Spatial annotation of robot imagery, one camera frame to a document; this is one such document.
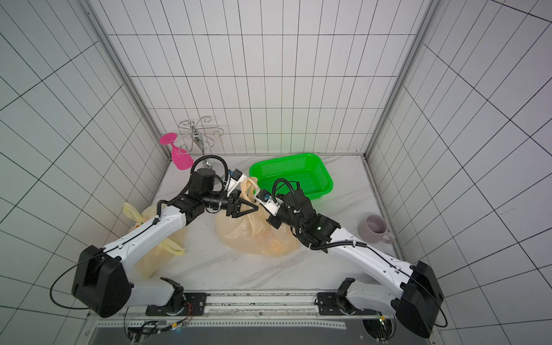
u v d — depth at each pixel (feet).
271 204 1.97
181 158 3.17
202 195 2.04
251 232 2.34
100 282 1.32
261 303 2.44
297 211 1.72
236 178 2.20
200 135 2.95
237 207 2.12
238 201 2.23
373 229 2.91
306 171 3.61
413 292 1.26
